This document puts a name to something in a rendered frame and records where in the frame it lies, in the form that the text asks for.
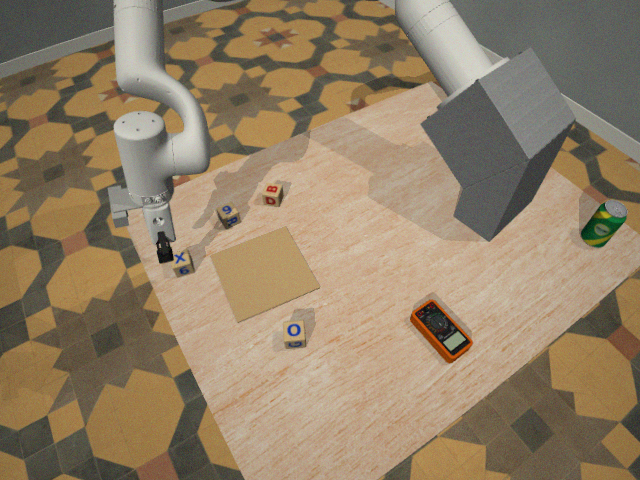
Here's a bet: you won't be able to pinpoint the green drink can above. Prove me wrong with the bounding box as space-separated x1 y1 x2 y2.
581 200 628 248

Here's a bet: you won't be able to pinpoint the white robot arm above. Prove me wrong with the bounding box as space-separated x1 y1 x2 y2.
108 0 510 228

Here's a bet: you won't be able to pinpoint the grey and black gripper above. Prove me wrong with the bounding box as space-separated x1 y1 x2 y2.
142 197 176 264

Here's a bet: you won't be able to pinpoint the tan mat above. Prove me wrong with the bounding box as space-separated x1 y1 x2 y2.
211 227 320 323

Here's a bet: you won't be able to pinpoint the orange digital multimeter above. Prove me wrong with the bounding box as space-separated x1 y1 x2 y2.
410 300 473 363

